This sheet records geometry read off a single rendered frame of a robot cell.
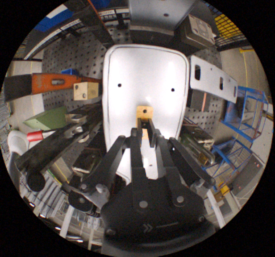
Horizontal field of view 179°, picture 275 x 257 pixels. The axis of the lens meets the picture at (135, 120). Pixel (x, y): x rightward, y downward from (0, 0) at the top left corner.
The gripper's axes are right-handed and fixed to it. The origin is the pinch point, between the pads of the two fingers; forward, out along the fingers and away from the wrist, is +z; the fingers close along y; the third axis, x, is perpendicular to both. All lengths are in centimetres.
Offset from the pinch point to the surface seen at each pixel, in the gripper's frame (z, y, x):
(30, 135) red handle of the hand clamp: -8.9, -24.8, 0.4
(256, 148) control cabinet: 53, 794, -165
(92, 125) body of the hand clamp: 4.1, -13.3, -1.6
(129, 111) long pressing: 5.5, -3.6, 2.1
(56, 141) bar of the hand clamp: -8.1, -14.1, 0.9
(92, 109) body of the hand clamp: 5.4, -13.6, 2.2
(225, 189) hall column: 26, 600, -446
